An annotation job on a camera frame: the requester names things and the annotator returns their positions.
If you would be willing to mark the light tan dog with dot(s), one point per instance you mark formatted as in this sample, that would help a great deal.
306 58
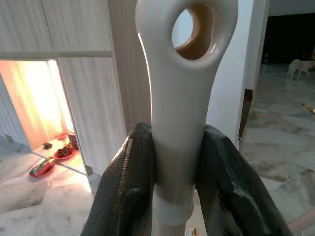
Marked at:
299 67

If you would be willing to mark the yellow floor debris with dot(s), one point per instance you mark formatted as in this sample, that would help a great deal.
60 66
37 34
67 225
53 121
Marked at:
308 106

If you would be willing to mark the small red dish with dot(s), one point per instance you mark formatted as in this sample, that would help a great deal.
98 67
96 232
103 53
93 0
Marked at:
62 136

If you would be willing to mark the pale pink rod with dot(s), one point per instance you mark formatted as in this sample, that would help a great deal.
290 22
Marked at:
302 221

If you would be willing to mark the red plate with dark cups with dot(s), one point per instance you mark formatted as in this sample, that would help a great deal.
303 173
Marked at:
64 153

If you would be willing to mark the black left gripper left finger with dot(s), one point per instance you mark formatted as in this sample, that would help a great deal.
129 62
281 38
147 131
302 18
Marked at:
125 186

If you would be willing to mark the dark red pot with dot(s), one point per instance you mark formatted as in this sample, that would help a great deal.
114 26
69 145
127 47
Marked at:
73 140

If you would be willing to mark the pale wood wall cabinet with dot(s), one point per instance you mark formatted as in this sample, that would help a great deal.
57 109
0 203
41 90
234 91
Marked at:
91 98

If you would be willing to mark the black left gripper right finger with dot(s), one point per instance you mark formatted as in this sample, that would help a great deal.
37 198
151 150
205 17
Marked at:
229 191

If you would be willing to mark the cardboard box with orange label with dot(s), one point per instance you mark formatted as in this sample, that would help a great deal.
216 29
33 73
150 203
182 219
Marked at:
195 221

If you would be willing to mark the small dark figurine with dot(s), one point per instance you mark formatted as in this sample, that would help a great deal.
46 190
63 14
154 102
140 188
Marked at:
47 145

